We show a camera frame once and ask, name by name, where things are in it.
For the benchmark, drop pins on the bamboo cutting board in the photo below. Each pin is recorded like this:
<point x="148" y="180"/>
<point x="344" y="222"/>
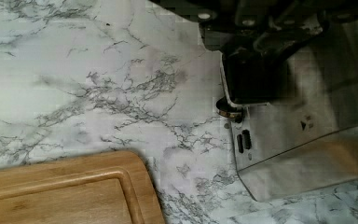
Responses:
<point x="108" y="188"/>

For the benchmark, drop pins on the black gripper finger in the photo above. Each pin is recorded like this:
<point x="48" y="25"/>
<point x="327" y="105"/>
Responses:
<point x="251" y="77"/>

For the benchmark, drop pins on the stainless steel toaster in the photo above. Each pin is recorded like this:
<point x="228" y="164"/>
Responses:
<point x="306" y="138"/>

